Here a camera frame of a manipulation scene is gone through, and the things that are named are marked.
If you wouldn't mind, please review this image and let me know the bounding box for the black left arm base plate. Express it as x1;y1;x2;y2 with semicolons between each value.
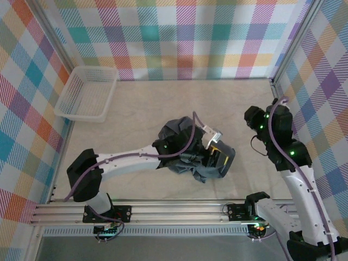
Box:
83;205;133;224

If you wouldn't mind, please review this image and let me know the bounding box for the aluminium corner post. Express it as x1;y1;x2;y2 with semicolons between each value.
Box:
27;0;76;79
270;0;324;85

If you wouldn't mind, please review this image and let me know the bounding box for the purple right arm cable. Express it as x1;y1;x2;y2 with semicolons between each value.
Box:
268;96;338;261

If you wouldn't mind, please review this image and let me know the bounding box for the aluminium table side rail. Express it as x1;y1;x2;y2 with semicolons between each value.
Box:
270;78;312;202
47;119;76;204

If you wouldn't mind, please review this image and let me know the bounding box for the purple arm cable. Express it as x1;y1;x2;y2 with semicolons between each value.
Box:
268;96;338;261
64;110;207;241

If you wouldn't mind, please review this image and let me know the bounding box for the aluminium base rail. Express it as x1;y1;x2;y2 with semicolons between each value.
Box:
29;198;331;226

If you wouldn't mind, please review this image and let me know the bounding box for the white plastic mesh basket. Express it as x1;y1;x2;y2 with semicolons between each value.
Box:
53;66;120;123

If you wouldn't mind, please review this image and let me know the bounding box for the grey slotted cable duct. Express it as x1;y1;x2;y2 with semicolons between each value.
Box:
43;227;251;238

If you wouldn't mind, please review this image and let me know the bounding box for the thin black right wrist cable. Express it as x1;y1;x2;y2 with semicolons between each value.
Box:
250;134;270;158

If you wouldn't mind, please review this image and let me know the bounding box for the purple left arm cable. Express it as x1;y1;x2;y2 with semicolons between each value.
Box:
64;110;207;241

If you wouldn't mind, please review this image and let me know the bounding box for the grey t-shirt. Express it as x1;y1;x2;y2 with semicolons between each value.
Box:
157;116;236;184

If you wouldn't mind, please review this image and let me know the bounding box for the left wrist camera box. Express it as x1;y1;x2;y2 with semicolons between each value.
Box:
202;124;224;150

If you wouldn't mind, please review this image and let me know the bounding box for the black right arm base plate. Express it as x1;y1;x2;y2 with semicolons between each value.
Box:
227;202;258;221

